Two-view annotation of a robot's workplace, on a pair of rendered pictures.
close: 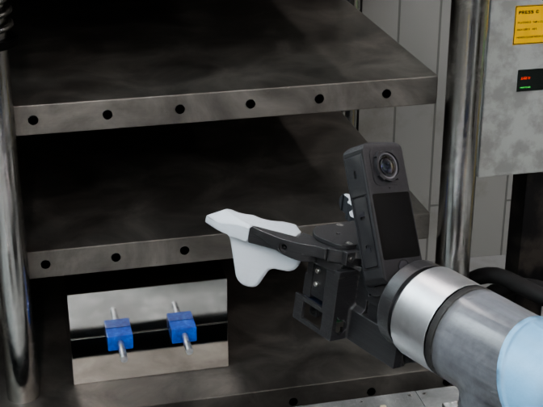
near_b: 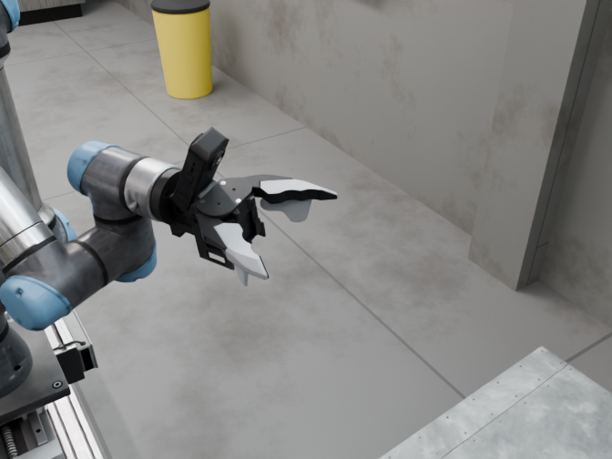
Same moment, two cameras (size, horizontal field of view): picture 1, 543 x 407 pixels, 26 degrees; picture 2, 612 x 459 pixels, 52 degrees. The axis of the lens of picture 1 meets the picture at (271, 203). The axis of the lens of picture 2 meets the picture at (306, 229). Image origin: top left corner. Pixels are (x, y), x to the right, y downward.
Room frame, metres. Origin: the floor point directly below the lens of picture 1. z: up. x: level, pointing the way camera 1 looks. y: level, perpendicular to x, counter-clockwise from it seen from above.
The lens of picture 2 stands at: (1.49, -0.23, 1.84)
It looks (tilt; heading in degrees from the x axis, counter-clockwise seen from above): 34 degrees down; 157
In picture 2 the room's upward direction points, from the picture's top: straight up
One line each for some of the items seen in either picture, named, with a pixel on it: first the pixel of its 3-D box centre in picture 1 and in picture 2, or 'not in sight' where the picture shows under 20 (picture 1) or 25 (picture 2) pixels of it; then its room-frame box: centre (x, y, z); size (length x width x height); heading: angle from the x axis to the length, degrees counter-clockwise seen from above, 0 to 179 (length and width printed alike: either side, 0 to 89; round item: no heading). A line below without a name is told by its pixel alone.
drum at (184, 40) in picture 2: not in sight; (185, 47); (-3.10, 0.78, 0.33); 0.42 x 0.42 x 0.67
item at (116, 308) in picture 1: (132, 267); not in sight; (1.99, 0.26, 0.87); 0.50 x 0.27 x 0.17; 13
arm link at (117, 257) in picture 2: not in sight; (117, 244); (0.74, -0.19, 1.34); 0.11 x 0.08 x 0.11; 125
